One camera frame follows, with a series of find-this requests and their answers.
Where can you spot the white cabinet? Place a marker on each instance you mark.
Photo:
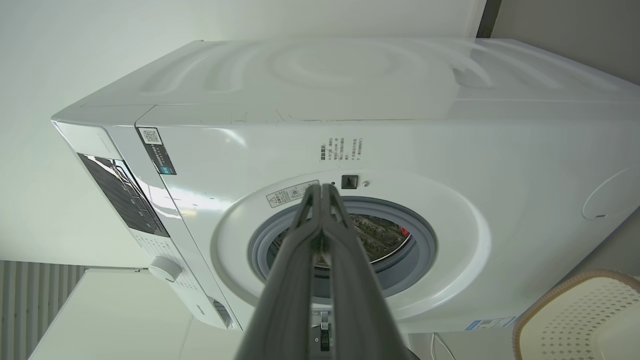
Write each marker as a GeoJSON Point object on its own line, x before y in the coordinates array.
{"type": "Point", "coordinates": [115, 320]}

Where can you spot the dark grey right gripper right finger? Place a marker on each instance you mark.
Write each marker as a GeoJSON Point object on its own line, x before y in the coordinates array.
{"type": "Point", "coordinates": [355, 300]}

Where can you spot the dark baseboard strip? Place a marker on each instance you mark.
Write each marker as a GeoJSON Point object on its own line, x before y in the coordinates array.
{"type": "Point", "coordinates": [488, 17]}

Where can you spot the stainless steel washing machine drum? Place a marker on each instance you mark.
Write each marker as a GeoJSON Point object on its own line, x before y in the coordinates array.
{"type": "Point", "coordinates": [380, 240]}

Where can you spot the white detergent drawer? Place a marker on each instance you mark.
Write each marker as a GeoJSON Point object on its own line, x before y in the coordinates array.
{"type": "Point", "coordinates": [220, 312]}

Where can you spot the blue and white energy label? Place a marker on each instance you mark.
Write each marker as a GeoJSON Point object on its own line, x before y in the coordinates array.
{"type": "Point", "coordinates": [487, 323]}

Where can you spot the red and white garment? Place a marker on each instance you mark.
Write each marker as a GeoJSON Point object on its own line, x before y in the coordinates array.
{"type": "Point", "coordinates": [404, 232]}

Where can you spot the dark blue QR code sticker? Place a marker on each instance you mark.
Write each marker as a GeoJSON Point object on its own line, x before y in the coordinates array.
{"type": "Point", "coordinates": [156, 152]}

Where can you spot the cream perforated laundry basket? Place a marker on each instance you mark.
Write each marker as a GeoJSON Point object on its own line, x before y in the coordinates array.
{"type": "Point", "coordinates": [575, 320]}

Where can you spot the black glossy control panel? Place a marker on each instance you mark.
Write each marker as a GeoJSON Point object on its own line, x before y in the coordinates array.
{"type": "Point", "coordinates": [125, 195]}

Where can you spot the round white filter cover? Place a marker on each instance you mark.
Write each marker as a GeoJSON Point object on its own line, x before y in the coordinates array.
{"type": "Point", "coordinates": [607, 197]}

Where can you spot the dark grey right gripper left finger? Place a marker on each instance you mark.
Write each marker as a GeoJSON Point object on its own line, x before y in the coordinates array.
{"type": "Point", "coordinates": [285, 300]}

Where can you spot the white round control knob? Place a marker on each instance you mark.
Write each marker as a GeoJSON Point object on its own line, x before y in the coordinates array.
{"type": "Point", "coordinates": [165, 269]}

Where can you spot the grey ribbed wall panel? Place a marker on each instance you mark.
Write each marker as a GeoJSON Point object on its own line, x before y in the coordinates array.
{"type": "Point", "coordinates": [30, 310]}

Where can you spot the white front-load washing machine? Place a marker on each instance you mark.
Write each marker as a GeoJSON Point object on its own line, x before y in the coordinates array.
{"type": "Point", "coordinates": [450, 140]}

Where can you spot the grey warning sticker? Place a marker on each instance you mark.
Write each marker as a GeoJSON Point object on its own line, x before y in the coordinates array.
{"type": "Point", "coordinates": [287, 196]}

